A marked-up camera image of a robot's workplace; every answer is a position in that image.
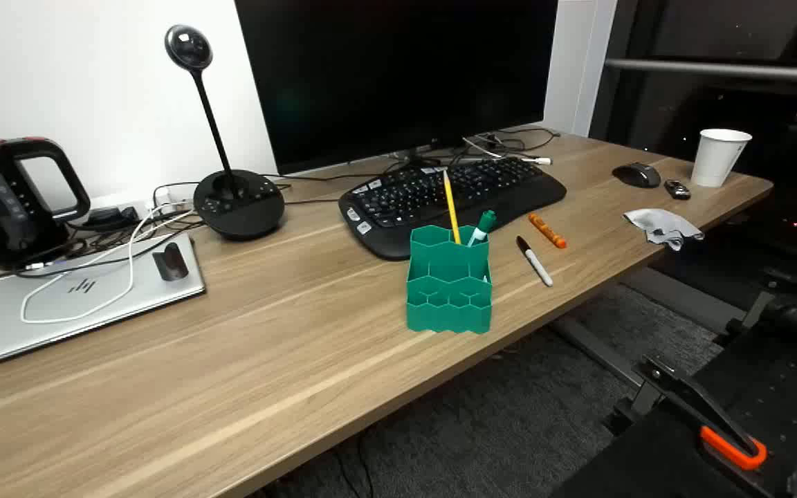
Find white cloth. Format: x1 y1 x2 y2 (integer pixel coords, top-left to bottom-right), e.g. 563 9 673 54
622 206 707 256

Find green honeycomb pen holder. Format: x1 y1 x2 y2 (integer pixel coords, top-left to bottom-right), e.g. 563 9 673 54
404 221 496 336

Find yellow pencil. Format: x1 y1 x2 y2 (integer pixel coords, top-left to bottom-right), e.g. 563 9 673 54
441 166 466 249

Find black ergonomic keyboard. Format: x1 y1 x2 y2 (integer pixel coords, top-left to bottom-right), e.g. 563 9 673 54
339 156 571 264

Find green capped marker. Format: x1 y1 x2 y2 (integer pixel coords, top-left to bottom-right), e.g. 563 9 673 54
466 207 502 249

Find black and white marker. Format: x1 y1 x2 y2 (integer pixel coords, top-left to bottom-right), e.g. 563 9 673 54
516 235 556 290

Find orange marker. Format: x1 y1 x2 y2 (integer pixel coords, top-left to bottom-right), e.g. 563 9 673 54
527 213 571 252

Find black conference webcam with base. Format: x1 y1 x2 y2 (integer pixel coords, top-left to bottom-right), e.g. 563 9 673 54
164 23 289 243

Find black computer monitor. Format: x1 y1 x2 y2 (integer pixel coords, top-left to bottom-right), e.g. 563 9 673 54
233 0 563 178

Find black computer mouse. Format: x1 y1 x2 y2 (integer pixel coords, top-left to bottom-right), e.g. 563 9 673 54
613 162 665 191

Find small black device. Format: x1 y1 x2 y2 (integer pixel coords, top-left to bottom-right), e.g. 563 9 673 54
662 178 694 203

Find black power adapter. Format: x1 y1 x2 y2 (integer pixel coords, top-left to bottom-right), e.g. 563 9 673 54
85 206 141 234

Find white paper cup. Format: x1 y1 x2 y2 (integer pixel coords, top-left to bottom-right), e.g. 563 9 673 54
689 126 757 191

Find silver closed laptop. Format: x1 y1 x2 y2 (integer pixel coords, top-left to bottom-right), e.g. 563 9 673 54
0 229 211 379

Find grey monitor cables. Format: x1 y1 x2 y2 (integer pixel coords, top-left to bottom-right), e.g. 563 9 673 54
460 126 563 169

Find white cable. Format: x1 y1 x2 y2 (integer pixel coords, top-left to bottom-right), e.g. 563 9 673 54
18 178 204 326

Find orange handled clamp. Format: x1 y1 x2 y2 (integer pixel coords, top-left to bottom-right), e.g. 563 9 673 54
640 358 773 474

